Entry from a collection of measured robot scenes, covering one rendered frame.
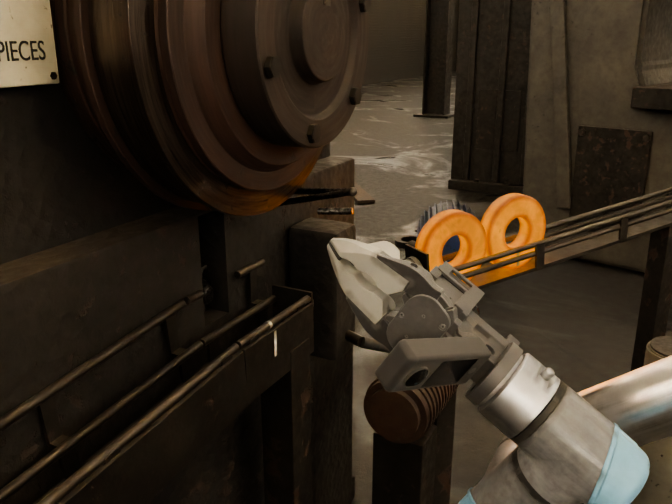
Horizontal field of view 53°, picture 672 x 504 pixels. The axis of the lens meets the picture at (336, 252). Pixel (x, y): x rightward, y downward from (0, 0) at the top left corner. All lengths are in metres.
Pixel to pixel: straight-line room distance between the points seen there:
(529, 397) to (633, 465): 0.11
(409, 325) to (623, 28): 2.89
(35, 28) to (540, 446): 0.66
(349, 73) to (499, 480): 0.55
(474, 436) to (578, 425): 1.42
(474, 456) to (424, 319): 1.36
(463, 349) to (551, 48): 3.02
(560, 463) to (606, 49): 2.93
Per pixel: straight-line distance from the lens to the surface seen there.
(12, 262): 0.83
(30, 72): 0.81
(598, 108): 3.49
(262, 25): 0.76
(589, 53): 3.50
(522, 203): 1.43
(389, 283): 0.66
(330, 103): 0.91
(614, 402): 0.79
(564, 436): 0.67
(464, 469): 1.94
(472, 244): 1.37
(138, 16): 0.73
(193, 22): 0.76
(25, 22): 0.81
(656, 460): 1.57
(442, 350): 0.61
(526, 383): 0.66
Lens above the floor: 1.11
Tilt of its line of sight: 18 degrees down
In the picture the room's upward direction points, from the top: straight up
